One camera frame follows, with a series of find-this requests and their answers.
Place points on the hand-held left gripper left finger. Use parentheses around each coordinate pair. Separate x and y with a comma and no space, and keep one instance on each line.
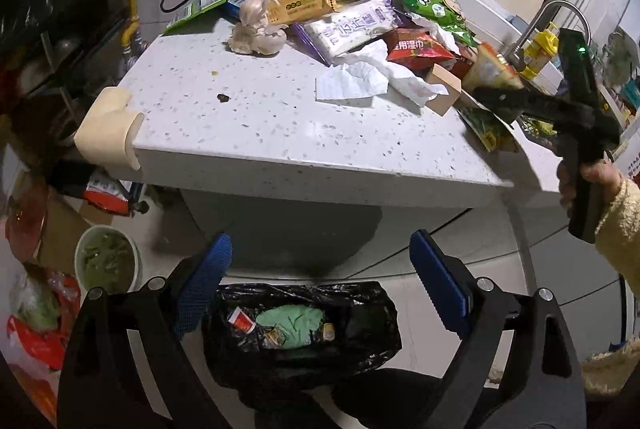
(210,274)

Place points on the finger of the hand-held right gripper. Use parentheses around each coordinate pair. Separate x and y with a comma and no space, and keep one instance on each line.
(505,101)

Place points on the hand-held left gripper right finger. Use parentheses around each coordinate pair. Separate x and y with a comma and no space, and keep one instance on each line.
(440,279)

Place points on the trash bin black bag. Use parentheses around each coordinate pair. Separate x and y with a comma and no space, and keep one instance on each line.
(360,334)

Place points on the person's right forearm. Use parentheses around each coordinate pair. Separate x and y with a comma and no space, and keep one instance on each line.
(622,234)

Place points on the person's right hand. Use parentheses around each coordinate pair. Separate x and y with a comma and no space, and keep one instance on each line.
(602,174)

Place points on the dark green wrapper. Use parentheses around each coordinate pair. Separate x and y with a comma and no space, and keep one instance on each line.
(485,129)

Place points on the orange noodle packet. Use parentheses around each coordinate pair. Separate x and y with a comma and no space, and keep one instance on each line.
(492,66)

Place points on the small red white cup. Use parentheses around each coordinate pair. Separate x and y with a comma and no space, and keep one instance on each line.
(242,320)

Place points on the small cardboard box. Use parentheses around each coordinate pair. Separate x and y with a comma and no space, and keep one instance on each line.
(445,94)

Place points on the yellow bottle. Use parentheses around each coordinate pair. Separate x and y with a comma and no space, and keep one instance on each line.
(542,51)

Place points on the steel faucet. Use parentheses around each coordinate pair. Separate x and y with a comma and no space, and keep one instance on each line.
(524,41)

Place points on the green crumpled paper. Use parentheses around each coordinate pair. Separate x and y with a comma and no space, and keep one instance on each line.
(290,321)

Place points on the bowl of green vegetables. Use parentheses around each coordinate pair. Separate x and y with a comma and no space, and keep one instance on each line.
(107,259)

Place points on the red packet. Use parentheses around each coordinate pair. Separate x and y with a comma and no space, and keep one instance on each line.
(415,49)

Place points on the red orange printed bag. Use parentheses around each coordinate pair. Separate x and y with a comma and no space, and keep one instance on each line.
(107,196)

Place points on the large white crumpled tissue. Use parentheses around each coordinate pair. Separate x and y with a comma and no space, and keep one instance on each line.
(370,76)

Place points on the brown cardboard sheet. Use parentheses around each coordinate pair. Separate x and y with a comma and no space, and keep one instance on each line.
(62,234)

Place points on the white purple wipes packet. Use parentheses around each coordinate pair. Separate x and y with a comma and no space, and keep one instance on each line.
(350,26)

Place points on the small brown scrap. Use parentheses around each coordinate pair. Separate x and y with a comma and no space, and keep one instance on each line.
(222,97)

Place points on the cream foam corner protector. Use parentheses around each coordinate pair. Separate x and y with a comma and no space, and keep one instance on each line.
(105,129)

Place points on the red plastic bag with greens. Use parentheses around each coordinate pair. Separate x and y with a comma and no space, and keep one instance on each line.
(35,344)

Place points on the cream fleece jacket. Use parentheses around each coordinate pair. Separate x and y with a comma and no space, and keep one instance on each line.
(612,369)

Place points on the yellow snack wrapper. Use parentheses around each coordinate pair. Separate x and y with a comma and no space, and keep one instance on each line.
(300,1)

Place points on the garlic bulb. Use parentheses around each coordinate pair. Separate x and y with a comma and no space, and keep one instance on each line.
(244,40)
(252,11)
(272,41)

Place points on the black gas stove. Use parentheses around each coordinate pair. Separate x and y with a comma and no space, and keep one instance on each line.
(85,59)

